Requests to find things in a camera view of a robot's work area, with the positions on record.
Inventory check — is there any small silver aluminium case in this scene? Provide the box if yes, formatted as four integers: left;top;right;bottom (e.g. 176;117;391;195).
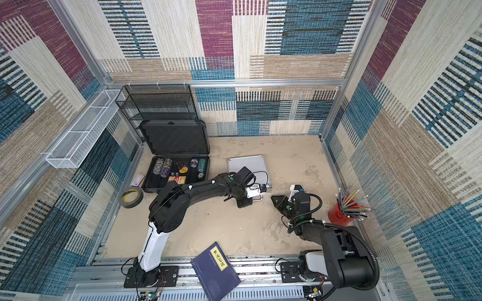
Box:
227;155;272;197

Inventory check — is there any large black poker case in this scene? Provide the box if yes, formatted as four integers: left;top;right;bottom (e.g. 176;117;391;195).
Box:
141;120;210;193

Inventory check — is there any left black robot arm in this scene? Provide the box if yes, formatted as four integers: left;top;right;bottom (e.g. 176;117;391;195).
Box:
137;167;263;272

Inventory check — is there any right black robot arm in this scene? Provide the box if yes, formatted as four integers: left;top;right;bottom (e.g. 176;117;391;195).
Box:
271;190;380;291

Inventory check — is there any green poker chip row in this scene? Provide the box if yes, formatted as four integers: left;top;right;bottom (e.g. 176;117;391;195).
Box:
197;158;207;179

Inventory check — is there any multicolour poker chip row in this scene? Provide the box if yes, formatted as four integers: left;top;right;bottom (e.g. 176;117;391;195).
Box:
152;158;173;178

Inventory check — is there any red pencil cup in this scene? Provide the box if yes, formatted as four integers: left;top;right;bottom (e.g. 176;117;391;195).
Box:
328;188;372;226

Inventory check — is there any red yellow card deck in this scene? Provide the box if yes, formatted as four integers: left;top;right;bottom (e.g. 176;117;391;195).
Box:
168;176;187;185

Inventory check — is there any dark blue book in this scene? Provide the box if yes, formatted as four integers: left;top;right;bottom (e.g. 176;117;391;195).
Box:
191;242;241;301

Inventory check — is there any small pink card packet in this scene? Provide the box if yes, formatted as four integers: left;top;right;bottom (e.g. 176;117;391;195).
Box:
131;174;144;187

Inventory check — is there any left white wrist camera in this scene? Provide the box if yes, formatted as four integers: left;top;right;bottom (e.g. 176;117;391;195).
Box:
246;184;268;201

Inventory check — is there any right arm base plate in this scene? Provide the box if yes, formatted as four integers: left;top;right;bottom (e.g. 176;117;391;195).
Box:
278;262;326;283

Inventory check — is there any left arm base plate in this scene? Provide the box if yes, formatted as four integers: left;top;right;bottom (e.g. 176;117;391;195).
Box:
123;266;179;288

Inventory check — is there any black wire shelf rack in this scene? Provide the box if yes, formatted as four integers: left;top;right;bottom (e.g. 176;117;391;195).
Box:
115;84;199;142

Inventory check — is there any white mesh wall basket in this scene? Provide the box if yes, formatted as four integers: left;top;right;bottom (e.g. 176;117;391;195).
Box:
45;90;120;169

